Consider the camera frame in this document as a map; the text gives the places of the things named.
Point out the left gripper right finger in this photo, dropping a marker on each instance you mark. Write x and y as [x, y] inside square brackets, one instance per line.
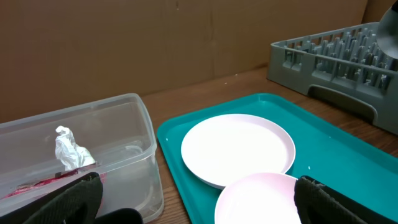
[317, 203]

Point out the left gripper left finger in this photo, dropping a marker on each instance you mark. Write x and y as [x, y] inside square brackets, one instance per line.
[77, 202]

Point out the red snack wrapper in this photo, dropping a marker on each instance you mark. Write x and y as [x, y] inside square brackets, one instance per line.
[35, 184]

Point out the white tissue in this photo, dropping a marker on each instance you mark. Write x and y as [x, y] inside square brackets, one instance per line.
[68, 152]

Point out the small pink bowl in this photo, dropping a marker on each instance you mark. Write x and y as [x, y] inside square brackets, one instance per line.
[258, 198]

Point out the large white plate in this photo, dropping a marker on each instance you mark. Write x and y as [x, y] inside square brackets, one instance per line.
[228, 147]

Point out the grey bowl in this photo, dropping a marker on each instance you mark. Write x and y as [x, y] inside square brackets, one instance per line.
[386, 36]

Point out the grey dishwasher rack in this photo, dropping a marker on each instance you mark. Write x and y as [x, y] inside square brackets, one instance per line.
[345, 66]

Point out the teal plastic tray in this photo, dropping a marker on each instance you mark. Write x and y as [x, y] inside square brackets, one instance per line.
[330, 155]

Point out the clear plastic bin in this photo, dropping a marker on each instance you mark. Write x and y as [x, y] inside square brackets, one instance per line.
[119, 135]

